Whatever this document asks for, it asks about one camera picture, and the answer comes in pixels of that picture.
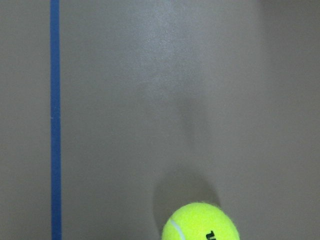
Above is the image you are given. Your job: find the yellow Wilson tennis ball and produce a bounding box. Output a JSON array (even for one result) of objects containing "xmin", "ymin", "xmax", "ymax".
[{"xmin": 161, "ymin": 202, "xmax": 240, "ymax": 240}]

